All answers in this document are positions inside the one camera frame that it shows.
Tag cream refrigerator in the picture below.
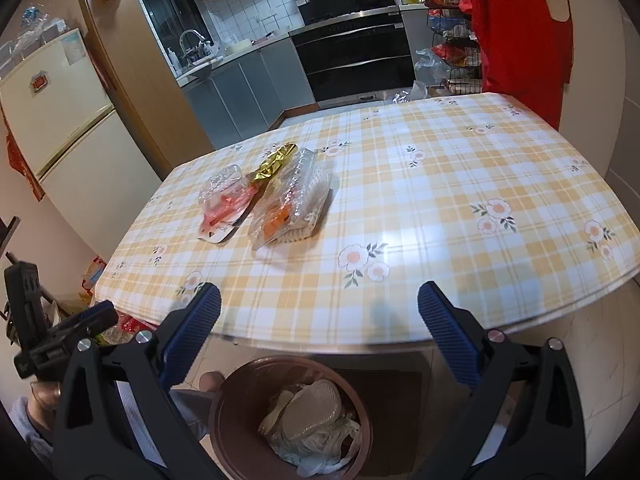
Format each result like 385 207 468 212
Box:
0 27 166 271

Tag clear plastic food tray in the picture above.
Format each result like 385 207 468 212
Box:
250 147 335 251

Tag beige oval foam tray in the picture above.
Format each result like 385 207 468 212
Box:
280 379 343 440

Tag clear plastic storage containers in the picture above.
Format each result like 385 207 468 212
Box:
0 17 68 68

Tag yellow checkered floral tablecloth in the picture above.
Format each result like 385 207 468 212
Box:
95 92 640 356

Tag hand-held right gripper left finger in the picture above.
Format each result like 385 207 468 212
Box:
53 282 236 480

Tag person's left forearm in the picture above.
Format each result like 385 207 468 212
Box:
10 380 63 461

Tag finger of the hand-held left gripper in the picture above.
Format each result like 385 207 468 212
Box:
5 260 48 348
15 301 119 378

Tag pale fridge sticker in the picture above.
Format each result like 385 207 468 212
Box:
59 35 88 66

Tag pile of colourful packets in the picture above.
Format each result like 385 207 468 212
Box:
80 255 156 346

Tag chrome kitchen faucet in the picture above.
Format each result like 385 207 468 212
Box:
179 29 213 63

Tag grey lower kitchen cabinets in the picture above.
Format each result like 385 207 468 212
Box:
180 37 318 148

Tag clear crumpled plastic bag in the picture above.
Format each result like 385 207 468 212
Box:
17 2 51 26

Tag dark kitchen window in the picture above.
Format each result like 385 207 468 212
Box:
131 0 211 68

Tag black built-in oven stove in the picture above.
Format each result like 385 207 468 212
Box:
289 10 416 103

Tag black wire storage rack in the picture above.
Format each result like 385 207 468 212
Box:
425 0 483 93

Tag red apron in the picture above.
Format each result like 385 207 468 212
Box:
454 0 575 131

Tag dark floor mat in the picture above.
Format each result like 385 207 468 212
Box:
345 370 423 476

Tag red hanging paper decoration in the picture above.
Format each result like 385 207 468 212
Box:
2 110 46 203

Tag white crumpled plastic bag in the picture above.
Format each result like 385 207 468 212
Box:
260 410 363 478

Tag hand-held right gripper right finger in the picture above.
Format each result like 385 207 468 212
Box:
415 281 587 480

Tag clear pink blister pack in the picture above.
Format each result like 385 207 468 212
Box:
199 164 258 243

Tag gold foil wrapper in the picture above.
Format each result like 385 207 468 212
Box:
250 142 300 186

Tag brown round waste bin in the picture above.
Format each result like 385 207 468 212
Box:
209 356 375 480

